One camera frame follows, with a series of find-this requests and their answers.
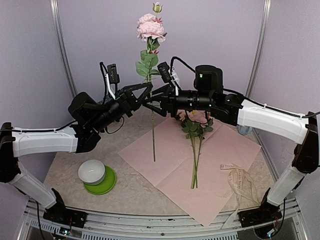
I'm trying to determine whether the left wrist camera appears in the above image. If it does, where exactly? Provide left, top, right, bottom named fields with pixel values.
left=106, top=63, right=120, bottom=100

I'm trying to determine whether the pink fake rose stem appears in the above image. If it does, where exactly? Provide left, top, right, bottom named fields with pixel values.
left=134, top=1, right=168, bottom=163

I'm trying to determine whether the green plastic plate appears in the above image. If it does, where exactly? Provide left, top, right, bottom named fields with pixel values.
left=83, top=165, right=117, bottom=195

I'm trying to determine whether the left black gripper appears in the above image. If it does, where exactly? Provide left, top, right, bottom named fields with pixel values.
left=89, top=81, right=153, bottom=132

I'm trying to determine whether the right aluminium frame post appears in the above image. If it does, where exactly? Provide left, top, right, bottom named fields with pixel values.
left=245, top=0, right=272, bottom=99

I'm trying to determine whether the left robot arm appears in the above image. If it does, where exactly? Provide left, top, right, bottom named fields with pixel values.
left=0, top=82, right=153, bottom=223

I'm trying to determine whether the yellow fake flower stem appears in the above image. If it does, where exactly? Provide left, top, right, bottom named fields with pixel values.
left=184, top=110, right=199, bottom=190

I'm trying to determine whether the beige printed ribbon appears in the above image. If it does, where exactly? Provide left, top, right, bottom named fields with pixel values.
left=219, top=163, right=259, bottom=229

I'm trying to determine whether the pink wrapping paper sheet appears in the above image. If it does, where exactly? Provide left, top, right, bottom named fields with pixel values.
left=118, top=118, right=261, bottom=227

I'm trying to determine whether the pale pink fake flower stem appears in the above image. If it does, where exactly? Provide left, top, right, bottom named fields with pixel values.
left=175, top=110, right=214, bottom=189

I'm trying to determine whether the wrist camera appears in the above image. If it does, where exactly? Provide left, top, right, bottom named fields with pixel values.
left=157, top=62, right=180, bottom=96
left=106, top=63, right=120, bottom=100

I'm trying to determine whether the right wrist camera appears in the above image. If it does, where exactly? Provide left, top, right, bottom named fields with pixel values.
left=157, top=62, right=180, bottom=96

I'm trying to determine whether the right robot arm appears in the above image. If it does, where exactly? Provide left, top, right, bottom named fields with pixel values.
left=144, top=62, right=320, bottom=222

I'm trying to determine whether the light blue mug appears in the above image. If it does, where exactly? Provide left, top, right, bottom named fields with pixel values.
left=237, top=125, right=253, bottom=136

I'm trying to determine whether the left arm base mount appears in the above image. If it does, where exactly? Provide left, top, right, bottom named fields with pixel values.
left=43, top=208, right=87, bottom=229

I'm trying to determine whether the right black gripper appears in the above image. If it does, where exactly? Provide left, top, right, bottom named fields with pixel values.
left=141, top=83, right=214, bottom=118

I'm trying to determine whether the front aluminium rail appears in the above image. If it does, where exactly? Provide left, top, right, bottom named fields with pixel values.
left=17, top=198, right=308, bottom=240

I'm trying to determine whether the white ceramic bowl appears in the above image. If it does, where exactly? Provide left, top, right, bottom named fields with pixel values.
left=78, top=159, right=106, bottom=186

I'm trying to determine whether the left aluminium frame post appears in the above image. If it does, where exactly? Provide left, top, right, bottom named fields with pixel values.
left=49, top=0, right=78, bottom=99

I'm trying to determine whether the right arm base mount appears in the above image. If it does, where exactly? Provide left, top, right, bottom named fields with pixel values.
left=238, top=207, right=283, bottom=228

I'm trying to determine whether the aluminium frame post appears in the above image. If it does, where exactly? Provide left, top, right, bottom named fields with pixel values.
left=49, top=0, right=78, bottom=99
left=245, top=0, right=272, bottom=99

